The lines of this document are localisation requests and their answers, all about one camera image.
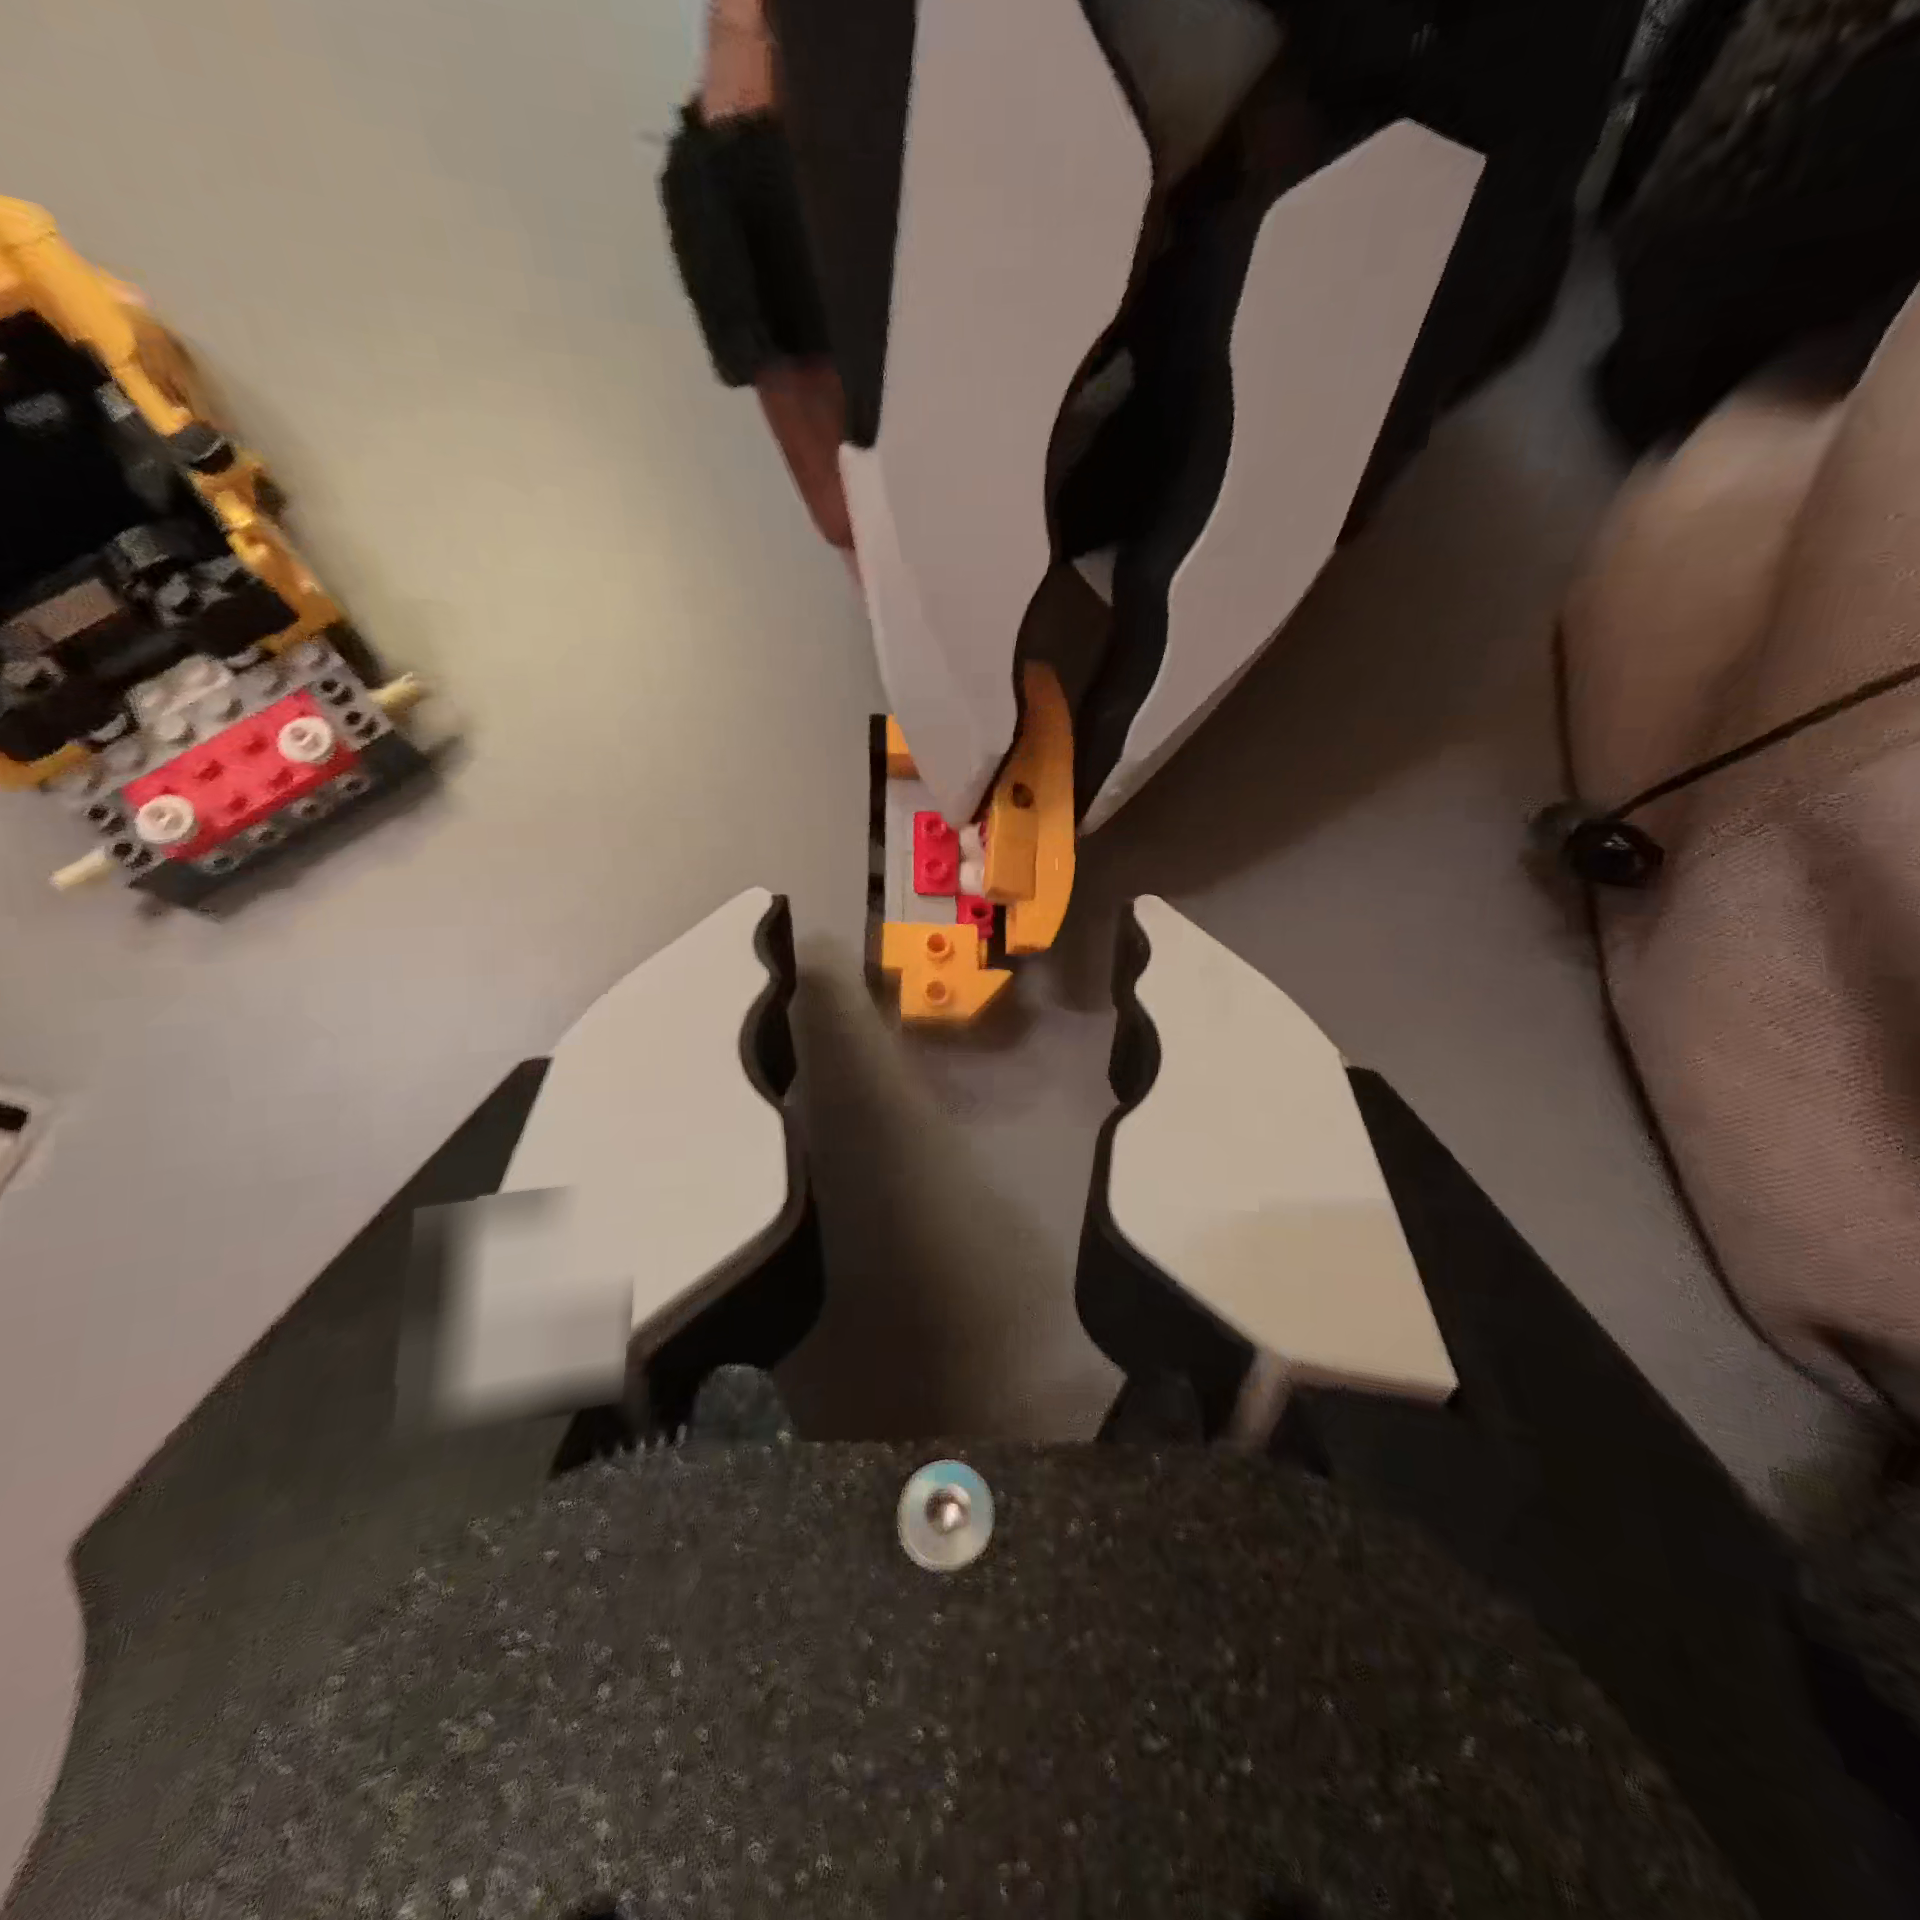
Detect dark fleece jacket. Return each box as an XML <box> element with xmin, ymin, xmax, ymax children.
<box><xmin>1584</xmin><ymin>0</ymin><xmax>1920</xmax><ymax>456</ymax></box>

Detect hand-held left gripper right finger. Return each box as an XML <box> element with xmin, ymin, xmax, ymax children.
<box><xmin>1082</xmin><ymin>895</ymin><xmax>1466</xmax><ymax>1401</ymax></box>

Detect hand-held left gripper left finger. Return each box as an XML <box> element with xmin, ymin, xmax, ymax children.
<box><xmin>493</xmin><ymin>891</ymin><xmax>811</xmax><ymax>1347</ymax></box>

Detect black wired earbud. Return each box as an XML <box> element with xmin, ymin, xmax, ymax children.
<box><xmin>1531</xmin><ymin>614</ymin><xmax>1920</xmax><ymax>895</ymax></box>

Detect beige garment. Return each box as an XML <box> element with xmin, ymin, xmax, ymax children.
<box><xmin>1554</xmin><ymin>285</ymin><xmax>1920</xmax><ymax>1416</ymax></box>

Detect orange red grey lego assembly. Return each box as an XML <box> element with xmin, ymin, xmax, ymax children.
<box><xmin>868</xmin><ymin>716</ymin><xmax>1037</xmax><ymax>1030</ymax></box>

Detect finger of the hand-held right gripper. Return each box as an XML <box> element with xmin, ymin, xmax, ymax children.
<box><xmin>842</xmin><ymin>0</ymin><xmax>1156</xmax><ymax>817</ymax></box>
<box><xmin>1082</xmin><ymin>121</ymin><xmax>1493</xmax><ymax>837</ymax></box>

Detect yellow lego car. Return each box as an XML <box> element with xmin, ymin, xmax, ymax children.
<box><xmin>0</xmin><ymin>196</ymin><xmax>440</xmax><ymax>907</ymax></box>

